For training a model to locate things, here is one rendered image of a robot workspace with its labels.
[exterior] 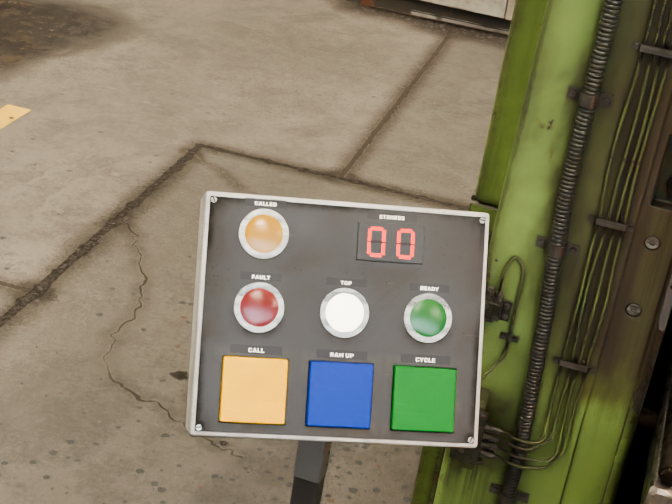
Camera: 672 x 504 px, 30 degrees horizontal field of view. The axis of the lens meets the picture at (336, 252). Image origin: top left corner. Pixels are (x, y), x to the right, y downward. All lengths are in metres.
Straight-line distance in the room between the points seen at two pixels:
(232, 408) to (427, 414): 0.23
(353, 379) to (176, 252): 2.54
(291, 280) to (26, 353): 2.01
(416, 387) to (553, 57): 0.45
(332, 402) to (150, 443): 1.66
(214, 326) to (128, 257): 2.48
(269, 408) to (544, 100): 0.53
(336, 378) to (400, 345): 0.09
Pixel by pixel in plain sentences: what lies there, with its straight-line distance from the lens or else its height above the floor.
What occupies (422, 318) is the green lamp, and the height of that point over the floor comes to 1.09.
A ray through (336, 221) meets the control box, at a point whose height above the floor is 1.18.
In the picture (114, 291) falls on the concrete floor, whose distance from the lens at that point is 3.71.
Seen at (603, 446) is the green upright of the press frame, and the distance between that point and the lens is 1.82.
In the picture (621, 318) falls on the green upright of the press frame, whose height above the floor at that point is 1.03.
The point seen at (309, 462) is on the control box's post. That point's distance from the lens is 1.65.
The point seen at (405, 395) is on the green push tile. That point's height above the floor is 1.01.
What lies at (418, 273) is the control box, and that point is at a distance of 1.48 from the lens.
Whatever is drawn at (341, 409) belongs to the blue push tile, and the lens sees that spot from 1.46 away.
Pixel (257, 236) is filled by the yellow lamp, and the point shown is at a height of 1.16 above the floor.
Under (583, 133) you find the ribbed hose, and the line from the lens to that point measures 1.61.
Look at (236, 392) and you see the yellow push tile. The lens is 1.44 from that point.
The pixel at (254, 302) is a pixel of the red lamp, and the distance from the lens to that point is 1.44.
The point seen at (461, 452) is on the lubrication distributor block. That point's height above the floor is 0.77.
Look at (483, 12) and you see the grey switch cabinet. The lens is 6.87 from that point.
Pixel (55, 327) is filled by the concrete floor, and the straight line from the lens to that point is 3.52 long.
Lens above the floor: 1.79
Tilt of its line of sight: 26 degrees down
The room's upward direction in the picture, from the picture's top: 9 degrees clockwise
